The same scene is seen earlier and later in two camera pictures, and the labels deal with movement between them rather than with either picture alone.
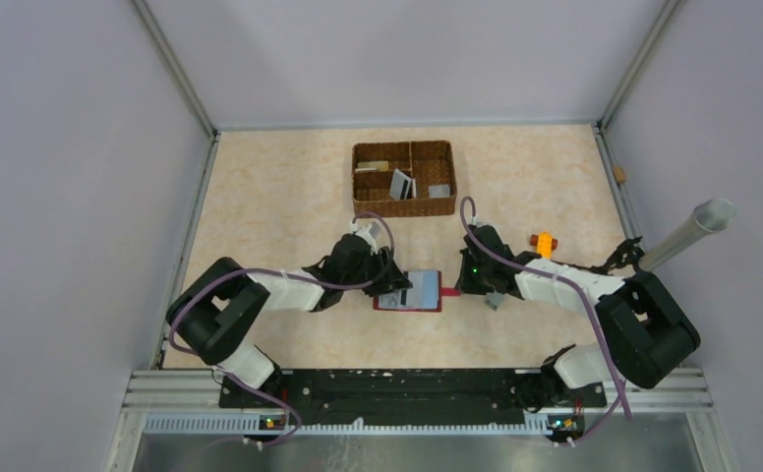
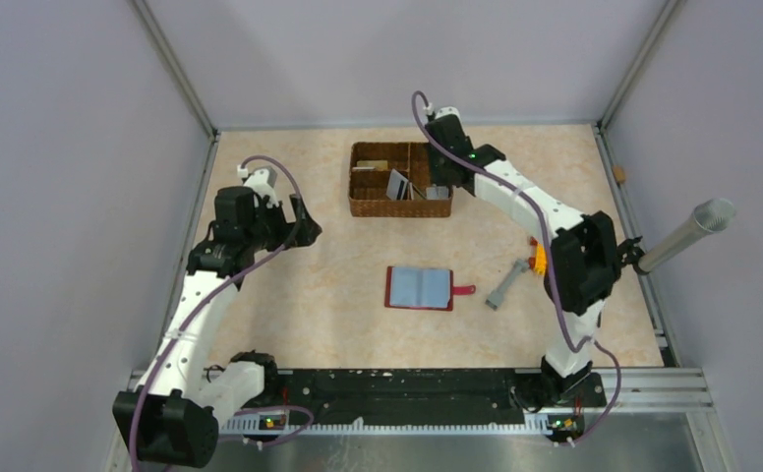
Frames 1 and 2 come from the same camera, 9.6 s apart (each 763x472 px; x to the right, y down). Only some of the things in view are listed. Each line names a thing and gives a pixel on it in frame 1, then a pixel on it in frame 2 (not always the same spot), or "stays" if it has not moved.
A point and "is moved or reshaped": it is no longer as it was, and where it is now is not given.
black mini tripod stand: x=625 y=253 stays
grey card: x=440 y=191 stays
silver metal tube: x=708 y=216 stays
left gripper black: x=392 y=280 to x=286 y=229
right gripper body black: x=473 y=277 to x=437 y=169
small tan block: x=618 y=174 stays
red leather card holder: x=425 y=294 is moved or reshaped
